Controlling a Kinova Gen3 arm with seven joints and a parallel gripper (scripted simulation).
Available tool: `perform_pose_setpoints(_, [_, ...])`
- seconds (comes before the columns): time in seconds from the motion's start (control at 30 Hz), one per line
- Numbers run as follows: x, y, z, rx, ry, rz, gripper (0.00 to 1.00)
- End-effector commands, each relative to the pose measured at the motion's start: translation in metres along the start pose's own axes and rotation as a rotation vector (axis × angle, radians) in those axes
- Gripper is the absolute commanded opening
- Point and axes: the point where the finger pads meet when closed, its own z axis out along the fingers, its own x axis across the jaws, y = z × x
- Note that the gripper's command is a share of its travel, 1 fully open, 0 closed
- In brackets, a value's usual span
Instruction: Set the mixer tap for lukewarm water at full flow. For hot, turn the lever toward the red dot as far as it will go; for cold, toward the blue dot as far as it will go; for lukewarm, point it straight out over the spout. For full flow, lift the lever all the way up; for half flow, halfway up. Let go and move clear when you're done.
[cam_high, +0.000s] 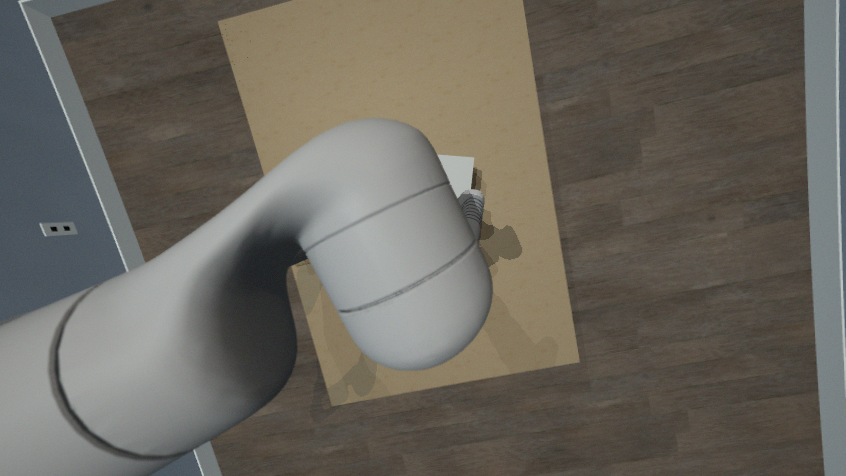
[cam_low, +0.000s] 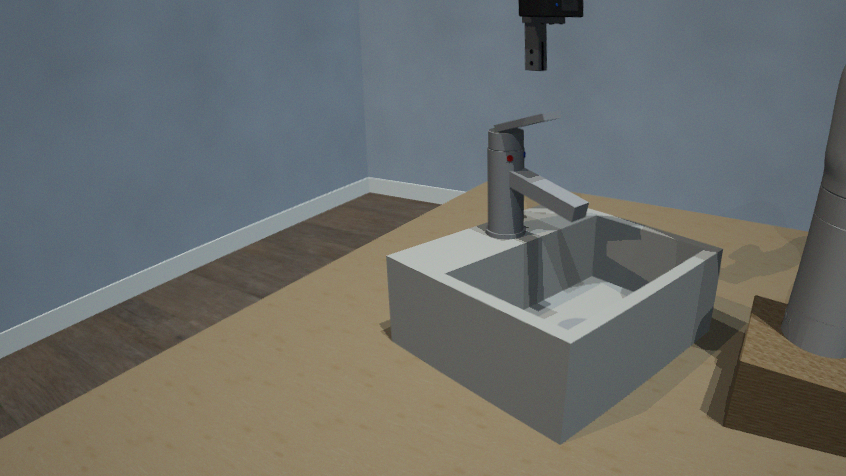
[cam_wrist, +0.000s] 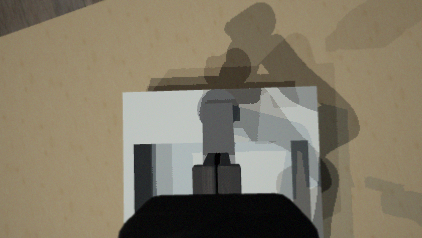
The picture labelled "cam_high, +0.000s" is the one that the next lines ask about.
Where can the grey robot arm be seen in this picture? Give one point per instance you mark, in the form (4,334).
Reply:
(129,375)

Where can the grey square sink basin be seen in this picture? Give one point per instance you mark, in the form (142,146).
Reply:
(459,171)

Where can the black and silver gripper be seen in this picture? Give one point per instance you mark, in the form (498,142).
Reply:
(472,203)

